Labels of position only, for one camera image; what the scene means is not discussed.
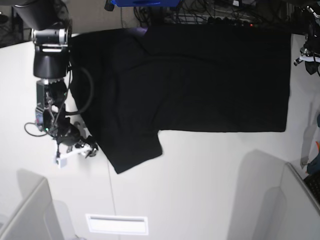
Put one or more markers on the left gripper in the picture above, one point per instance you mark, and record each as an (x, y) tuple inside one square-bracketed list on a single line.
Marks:
[(310, 66)]

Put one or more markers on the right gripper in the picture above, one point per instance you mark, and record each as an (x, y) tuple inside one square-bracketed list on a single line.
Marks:
[(70, 135)]

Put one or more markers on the black T-shirt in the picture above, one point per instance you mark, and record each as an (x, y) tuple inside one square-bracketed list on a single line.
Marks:
[(196, 78)]

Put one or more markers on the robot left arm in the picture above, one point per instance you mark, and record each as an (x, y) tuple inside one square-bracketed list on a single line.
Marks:
[(310, 13)]

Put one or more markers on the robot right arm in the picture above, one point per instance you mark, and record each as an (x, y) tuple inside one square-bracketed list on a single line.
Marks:
[(51, 31)]

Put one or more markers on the black power strip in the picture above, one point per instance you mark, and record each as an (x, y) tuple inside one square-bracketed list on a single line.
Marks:
[(229, 22)]

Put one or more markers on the white left partition panel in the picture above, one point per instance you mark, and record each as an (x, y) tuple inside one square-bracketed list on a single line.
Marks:
[(28, 211)]

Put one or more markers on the white partition panel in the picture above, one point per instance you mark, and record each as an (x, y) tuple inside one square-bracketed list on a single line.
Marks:
[(28, 211), (289, 211)]

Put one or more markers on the teal and orange tool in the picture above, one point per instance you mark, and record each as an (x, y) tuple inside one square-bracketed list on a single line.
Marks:
[(314, 166)]

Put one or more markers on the black keyboard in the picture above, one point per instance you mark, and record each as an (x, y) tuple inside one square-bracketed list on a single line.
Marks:
[(313, 184)]

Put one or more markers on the blue bin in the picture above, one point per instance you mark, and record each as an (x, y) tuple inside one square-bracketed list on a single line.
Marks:
[(145, 3)]

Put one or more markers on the white right partition panel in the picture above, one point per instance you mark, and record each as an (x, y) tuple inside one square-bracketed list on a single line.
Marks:
[(289, 211)]

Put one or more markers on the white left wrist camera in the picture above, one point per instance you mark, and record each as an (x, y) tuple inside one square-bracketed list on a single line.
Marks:
[(309, 58)]

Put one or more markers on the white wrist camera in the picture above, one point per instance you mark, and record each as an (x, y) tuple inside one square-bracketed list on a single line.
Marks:
[(309, 58), (60, 159)]

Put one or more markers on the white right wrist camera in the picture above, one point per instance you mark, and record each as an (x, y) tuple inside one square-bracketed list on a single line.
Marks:
[(60, 159)]

